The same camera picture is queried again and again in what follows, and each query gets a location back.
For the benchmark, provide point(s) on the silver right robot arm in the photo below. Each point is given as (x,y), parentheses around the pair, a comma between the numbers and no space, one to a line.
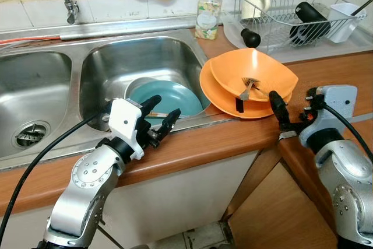
(344,185)

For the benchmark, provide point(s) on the cream mug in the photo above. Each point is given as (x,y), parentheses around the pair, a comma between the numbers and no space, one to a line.
(255,6)

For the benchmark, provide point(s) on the teal plate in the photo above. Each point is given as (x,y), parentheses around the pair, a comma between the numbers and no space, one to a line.
(180,97)

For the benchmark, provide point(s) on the pump soap bottle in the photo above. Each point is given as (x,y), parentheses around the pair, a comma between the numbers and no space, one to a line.
(208,21)

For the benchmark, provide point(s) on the orange plate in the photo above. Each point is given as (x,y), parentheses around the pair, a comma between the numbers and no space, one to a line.
(218,100)

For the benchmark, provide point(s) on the orange bowl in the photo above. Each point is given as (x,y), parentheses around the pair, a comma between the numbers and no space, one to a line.
(268,71)

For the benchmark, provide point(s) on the black bottle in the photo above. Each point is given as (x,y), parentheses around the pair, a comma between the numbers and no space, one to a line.
(310,16)

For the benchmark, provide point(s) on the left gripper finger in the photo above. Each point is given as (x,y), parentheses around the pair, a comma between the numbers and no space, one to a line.
(169,122)
(151,104)

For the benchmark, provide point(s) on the wooden chopstick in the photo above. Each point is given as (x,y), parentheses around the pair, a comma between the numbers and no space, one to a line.
(175,114)

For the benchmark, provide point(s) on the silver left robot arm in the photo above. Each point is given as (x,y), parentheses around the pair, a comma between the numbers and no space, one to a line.
(87,173)

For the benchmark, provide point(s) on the white cabinet door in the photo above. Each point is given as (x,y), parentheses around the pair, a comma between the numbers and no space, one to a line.
(175,196)

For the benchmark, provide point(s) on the metal sink drain strainer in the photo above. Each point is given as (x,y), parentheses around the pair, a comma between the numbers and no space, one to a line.
(30,134)

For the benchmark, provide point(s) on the brown wooden cabinet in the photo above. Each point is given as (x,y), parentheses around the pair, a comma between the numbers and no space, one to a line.
(274,214)

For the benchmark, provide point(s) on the grey plastic drain tray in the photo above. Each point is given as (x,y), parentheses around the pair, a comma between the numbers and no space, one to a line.
(274,46)

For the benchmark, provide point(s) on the stainless steel double sink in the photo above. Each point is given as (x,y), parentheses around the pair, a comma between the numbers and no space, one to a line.
(46,86)

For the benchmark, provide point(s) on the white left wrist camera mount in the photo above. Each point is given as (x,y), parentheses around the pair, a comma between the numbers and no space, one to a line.
(123,119)

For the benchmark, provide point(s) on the white utensil cup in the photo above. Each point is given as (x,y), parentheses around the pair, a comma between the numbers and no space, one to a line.
(342,24)

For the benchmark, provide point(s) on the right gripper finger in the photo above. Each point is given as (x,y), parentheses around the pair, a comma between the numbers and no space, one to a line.
(280,112)

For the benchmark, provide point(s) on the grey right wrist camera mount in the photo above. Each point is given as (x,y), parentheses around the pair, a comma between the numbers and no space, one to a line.
(338,100)

